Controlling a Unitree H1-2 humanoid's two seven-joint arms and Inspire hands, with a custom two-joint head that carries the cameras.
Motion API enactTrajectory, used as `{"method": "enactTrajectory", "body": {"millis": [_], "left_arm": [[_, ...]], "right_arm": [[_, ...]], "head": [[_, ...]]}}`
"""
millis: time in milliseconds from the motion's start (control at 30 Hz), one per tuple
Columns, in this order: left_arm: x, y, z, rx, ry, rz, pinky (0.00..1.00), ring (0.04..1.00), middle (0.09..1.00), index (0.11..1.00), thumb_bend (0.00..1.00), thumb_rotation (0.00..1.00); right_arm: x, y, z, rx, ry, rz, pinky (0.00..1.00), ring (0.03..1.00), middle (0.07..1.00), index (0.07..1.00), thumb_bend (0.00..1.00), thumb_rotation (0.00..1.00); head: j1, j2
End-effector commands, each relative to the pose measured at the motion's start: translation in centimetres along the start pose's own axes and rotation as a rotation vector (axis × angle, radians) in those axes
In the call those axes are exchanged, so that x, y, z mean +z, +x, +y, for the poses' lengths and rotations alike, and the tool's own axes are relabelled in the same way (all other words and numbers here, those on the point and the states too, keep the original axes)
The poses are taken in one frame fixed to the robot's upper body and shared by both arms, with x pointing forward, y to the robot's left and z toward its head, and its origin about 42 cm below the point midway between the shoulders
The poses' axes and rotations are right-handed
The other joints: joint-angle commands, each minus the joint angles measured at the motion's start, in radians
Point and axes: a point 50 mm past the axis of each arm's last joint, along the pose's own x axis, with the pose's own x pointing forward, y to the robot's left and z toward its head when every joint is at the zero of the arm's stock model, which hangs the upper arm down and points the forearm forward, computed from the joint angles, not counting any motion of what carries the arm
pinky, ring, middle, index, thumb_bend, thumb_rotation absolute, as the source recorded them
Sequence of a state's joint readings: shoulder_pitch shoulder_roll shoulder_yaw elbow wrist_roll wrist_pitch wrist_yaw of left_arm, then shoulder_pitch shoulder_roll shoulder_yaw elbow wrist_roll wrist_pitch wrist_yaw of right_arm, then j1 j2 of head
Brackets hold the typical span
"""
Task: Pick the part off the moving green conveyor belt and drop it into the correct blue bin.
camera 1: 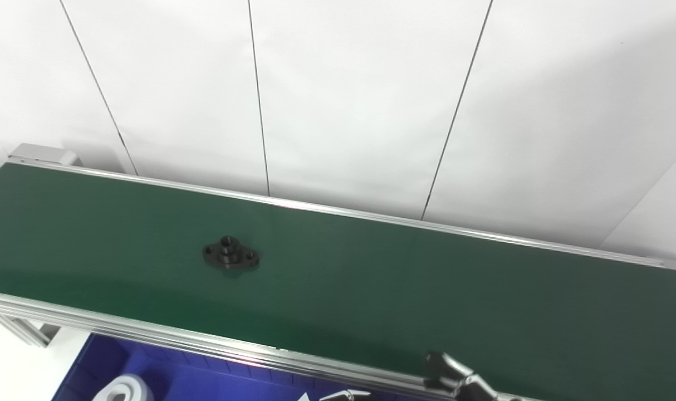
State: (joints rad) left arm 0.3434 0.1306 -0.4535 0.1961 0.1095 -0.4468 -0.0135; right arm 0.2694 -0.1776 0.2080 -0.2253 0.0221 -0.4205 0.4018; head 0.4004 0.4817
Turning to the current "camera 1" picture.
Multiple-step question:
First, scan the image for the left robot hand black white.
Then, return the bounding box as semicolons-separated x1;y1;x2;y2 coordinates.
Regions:
296;390;372;401

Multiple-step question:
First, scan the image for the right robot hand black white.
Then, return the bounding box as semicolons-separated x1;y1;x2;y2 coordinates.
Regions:
424;352;523;401

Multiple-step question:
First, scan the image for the black flange part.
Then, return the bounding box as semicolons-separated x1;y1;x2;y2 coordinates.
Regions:
203;236;261;273

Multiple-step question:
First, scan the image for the green conveyor belt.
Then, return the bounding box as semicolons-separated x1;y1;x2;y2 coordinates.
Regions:
0;163;676;401
0;159;676;401

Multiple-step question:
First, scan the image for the blue bin with white part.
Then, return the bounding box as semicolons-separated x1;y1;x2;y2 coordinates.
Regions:
51;333;428;401

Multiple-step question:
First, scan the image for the white block part with hole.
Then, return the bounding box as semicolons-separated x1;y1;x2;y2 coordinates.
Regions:
92;374;154;401

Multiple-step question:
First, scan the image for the aluminium conveyor leg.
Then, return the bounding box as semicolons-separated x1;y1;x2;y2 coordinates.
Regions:
0;311;61;348

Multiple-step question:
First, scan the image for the grey conveyor end box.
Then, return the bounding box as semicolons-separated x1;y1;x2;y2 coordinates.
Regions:
8;143;83;167

